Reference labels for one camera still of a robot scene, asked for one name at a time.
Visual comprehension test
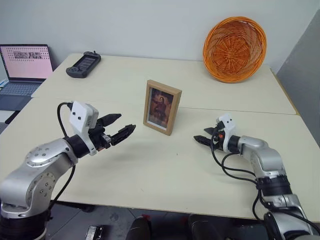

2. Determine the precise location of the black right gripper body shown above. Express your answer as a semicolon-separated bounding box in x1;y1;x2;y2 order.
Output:
211;121;225;152

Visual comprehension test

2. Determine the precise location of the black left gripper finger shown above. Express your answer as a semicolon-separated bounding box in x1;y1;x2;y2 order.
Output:
96;113;123;129
110;123;137;147

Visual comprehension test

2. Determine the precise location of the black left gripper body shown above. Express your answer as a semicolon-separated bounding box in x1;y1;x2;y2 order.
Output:
88;121;113;153

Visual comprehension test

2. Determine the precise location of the wooden picture frame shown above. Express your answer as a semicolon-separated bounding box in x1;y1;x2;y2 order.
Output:
142;79;183;137

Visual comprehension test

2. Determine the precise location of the grey open laptop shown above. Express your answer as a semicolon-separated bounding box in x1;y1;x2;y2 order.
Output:
0;44;54;111

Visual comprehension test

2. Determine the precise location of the black handheld game controller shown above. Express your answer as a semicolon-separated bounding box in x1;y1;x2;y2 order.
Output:
65;50;102;79

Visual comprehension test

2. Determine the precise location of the orange wicker basket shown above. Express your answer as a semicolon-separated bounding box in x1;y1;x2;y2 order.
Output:
202;16;268;84

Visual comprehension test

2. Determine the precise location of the small black box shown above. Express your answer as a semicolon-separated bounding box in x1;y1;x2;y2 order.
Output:
85;224;105;240

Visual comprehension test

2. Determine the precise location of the grey partition panel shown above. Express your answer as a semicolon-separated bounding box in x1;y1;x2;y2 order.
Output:
275;9;320;149

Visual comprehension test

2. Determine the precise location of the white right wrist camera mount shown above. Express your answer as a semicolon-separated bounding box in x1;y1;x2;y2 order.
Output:
215;112;237;153

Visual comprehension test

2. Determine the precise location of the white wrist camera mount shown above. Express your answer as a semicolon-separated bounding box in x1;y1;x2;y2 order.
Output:
215;112;237;153
68;100;100;157

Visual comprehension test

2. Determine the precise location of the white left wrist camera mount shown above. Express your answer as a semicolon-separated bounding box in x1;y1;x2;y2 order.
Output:
68;100;100;157

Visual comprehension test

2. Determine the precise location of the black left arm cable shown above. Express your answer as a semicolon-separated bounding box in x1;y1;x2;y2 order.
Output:
48;101;77;211

